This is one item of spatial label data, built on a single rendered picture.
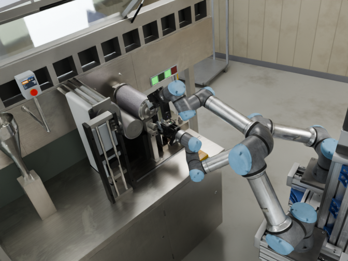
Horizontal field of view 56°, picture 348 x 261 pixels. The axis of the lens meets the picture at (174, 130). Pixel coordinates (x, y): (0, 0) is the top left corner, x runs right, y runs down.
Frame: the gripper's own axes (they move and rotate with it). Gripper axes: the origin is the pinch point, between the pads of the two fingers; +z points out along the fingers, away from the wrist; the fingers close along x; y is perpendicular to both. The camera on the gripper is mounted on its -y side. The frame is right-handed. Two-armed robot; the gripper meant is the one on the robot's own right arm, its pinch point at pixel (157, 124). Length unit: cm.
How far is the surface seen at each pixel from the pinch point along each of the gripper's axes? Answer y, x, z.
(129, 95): 21.7, 9.0, 10.2
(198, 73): -98, -184, 154
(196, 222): -72, 2, -29
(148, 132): 4.8, 11.9, -6.9
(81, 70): 38, 25, 31
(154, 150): -10.4, 10.3, -7.1
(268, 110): -109, -184, 40
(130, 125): 12.1, 19.7, -2.4
